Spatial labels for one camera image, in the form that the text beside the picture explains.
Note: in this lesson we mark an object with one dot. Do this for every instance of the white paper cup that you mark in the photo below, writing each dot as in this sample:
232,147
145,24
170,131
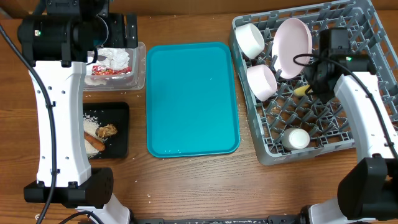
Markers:
295,138

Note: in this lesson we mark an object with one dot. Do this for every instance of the yellow plastic spoon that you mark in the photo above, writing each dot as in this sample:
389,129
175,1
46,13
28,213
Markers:
301,91

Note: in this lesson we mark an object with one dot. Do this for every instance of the brown food scrap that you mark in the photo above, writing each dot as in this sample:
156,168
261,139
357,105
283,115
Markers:
106,131

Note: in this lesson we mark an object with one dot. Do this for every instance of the pink bowl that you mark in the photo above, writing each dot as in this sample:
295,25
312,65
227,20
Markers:
261,81

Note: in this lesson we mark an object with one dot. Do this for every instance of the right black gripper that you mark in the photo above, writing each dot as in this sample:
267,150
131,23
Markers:
308,74

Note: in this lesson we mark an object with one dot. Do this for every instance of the pale green bowl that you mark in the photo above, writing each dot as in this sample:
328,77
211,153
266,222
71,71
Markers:
250,40

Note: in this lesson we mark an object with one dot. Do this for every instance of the teal serving tray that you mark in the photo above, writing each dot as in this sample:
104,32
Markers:
191,106

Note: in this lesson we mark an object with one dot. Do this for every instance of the clear plastic bin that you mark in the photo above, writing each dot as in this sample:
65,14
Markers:
134,80

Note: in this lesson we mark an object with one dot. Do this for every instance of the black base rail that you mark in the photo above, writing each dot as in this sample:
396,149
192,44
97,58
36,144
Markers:
273,219

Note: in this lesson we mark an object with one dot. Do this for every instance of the grey dishwasher rack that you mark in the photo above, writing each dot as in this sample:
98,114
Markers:
325,123

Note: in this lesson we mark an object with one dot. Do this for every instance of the white round plate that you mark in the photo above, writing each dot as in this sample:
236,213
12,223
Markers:
292,38

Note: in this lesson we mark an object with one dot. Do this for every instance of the red snack wrapper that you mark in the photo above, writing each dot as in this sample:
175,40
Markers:
101,70

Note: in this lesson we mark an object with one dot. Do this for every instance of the white rice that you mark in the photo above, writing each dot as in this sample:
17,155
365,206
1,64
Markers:
90,124

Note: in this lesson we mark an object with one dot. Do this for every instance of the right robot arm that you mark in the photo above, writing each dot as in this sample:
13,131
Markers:
369,190

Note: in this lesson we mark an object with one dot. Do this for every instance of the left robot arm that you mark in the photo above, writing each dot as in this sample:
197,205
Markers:
55,41

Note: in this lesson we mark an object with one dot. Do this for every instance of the black waste tray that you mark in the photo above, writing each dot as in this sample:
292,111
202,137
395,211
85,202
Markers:
116,113

